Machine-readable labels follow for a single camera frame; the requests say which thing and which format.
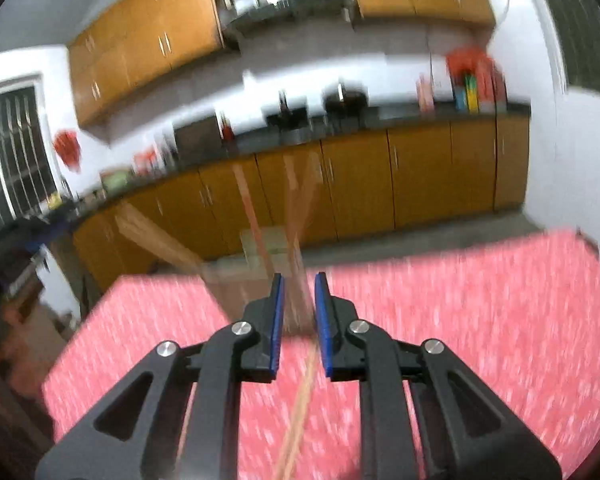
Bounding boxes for black pot with lid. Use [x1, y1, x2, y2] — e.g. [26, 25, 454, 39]
[324, 80, 368, 116]

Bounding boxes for large barred window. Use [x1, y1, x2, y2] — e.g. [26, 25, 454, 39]
[525, 0, 600, 96]

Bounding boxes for small barred window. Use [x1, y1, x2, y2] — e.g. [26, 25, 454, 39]
[0, 76, 61, 231]

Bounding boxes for black wok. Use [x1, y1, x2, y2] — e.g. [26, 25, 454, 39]
[265, 91, 308, 128]

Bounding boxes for person's left forearm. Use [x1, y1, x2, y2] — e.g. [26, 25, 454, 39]
[0, 305, 48, 401]

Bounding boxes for steel range hood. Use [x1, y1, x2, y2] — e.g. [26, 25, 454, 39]
[215, 0, 358, 43]

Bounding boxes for black kitchen countertop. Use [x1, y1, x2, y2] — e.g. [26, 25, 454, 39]
[0, 102, 533, 261]

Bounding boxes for green plastic basin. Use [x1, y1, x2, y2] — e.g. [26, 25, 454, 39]
[100, 170, 131, 191]

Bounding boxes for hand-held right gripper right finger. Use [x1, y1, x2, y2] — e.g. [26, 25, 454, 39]
[313, 272, 562, 480]

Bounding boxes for pink bottle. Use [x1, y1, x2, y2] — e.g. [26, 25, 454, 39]
[417, 75, 436, 111]

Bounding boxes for wooden chopstick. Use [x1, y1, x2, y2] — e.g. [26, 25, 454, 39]
[299, 152, 327, 247]
[272, 154, 321, 480]
[114, 205, 201, 273]
[122, 215, 206, 278]
[232, 162, 276, 286]
[117, 210, 203, 276]

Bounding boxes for wooden lower kitchen cabinets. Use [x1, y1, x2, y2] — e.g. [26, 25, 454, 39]
[72, 112, 531, 293]

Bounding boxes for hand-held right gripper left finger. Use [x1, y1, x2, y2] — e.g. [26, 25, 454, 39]
[34, 273, 285, 480]

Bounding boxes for wooden upper kitchen cabinets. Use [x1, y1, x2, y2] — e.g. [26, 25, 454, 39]
[67, 0, 497, 128]

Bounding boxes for wooden kitchen cabinets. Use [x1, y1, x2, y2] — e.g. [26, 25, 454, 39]
[67, 0, 497, 128]
[72, 112, 531, 293]

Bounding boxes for red floral tablecloth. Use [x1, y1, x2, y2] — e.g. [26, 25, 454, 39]
[42, 227, 600, 480]

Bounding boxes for beige perforated utensil holder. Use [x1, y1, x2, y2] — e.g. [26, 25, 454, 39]
[200, 227, 313, 338]

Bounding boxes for red and white plastic bag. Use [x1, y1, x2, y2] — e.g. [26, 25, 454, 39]
[132, 149, 158, 176]

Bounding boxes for dark wooden cutting board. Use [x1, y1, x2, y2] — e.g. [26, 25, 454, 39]
[174, 116, 220, 151]

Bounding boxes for hanging red plastic bag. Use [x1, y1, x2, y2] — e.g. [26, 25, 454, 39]
[52, 130, 81, 170]

